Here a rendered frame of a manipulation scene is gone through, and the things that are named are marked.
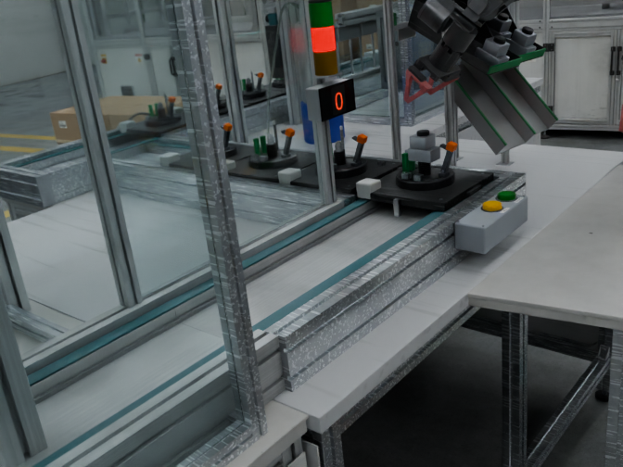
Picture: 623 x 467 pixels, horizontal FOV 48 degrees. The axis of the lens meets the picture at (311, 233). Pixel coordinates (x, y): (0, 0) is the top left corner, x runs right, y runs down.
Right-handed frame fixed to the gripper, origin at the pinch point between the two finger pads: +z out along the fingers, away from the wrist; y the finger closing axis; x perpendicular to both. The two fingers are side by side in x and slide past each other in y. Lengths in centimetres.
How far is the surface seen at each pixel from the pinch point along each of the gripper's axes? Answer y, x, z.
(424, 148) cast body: 2.4, 9.4, 7.9
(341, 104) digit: 18.5, -7.2, 4.3
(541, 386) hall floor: -68, 77, 89
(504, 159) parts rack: -51, 16, 25
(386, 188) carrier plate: 8.1, 9.3, 19.5
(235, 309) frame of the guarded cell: 84, 25, -6
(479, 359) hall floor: -73, 56, 106
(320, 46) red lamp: 21.9, -16.7, -4.5
